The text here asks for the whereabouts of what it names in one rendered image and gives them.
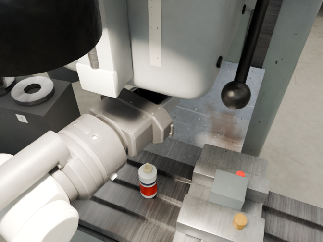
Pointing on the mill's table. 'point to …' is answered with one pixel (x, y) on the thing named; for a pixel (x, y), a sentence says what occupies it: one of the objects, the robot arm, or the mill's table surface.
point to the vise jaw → (216, 222)
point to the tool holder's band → (148, 92)
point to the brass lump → (239, 221)
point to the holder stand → (33, 110)
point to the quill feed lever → (245, 62)
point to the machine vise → (210, 164)
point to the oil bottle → (148, 180)
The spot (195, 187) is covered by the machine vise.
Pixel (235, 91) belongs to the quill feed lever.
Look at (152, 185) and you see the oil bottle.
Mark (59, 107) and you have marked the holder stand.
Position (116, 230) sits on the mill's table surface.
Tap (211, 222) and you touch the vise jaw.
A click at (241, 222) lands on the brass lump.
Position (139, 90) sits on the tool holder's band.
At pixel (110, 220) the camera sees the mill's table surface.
